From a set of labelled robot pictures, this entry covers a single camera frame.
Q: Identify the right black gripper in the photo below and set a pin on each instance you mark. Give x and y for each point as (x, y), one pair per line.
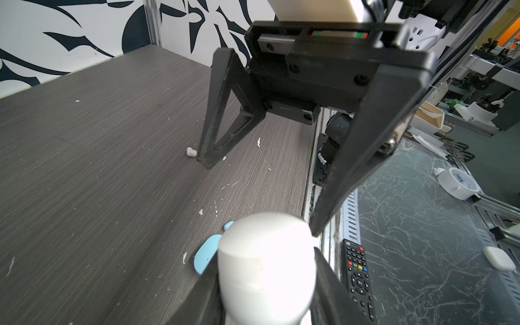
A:
(325, 69)

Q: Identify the black remote control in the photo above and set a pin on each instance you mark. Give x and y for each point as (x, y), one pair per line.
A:
(356, 277)

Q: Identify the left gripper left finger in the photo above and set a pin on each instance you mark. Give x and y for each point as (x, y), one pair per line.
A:
(204, 304)

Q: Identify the white case outside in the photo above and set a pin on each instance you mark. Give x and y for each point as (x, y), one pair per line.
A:
(499, 259)

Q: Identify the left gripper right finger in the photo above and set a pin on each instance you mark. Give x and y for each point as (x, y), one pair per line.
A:
(331, 302)

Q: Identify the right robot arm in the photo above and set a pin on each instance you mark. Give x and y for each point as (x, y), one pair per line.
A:
(234, 110)

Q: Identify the white tape roll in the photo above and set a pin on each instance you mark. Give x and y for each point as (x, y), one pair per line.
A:
(457, 182)

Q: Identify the blue earbud right one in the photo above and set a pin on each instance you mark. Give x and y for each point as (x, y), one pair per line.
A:
(227, 226)

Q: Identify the blue earbud charging case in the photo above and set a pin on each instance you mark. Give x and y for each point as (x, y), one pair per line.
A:
(205, 253)

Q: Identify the white earbud one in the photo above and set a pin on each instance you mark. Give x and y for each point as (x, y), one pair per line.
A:
(190, 152)

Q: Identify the white earbud charging case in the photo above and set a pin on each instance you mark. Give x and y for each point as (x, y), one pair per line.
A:
(267, 269)

